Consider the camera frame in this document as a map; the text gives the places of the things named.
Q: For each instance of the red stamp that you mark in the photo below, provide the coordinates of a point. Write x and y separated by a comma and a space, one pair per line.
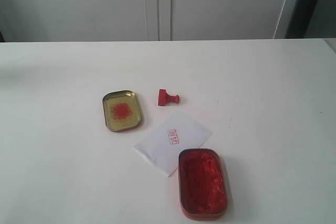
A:
164, 98

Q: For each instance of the red ink tin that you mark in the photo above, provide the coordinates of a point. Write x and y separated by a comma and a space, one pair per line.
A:
202, 190

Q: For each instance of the gold tin lid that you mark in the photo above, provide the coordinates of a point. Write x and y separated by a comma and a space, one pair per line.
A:
122, 111

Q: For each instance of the white paper sheet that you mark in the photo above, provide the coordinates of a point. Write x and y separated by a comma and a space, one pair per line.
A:
162, 146

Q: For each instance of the white cabinet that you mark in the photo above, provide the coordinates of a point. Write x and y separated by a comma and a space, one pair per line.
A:
144, 20

